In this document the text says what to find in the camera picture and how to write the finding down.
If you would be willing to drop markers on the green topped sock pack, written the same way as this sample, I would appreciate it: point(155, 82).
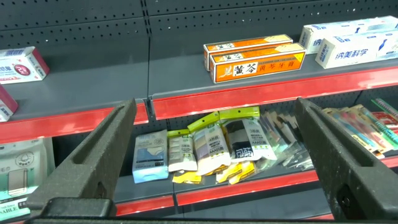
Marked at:
point(245, 137)
point(210, 146)
point(180, 154)

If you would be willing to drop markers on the toothbrush pack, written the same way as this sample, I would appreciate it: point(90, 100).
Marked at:
point(373, 124)
point(354, 130)

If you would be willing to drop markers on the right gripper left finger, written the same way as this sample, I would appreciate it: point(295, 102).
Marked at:
point(93, 165)

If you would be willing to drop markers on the clear plastic pack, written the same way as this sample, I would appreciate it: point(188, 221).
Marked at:
point(287, 146)

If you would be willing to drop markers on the white pink box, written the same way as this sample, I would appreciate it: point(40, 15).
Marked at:
point(5, 105)
point(20, 66)

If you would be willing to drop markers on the white blue toothpaste box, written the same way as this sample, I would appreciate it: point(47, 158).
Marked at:
point(335, 31)
point(357, 49)

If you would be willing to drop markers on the white green towel pack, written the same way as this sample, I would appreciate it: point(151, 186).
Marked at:
point(20, 174)

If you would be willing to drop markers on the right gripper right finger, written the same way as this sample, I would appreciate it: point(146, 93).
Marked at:
point(342, 161)

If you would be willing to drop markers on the yellow pack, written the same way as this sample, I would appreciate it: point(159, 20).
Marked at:
point(234, 171)
point(186, 177)

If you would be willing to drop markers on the red pack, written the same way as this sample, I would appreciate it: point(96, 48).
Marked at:
point(387, 119)

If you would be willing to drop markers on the orange toothpaste box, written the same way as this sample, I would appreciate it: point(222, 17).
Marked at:
point(258, 67)
point(239, 43)

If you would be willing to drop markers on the light blue underwear pack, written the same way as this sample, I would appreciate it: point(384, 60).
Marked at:
point(150, 157)

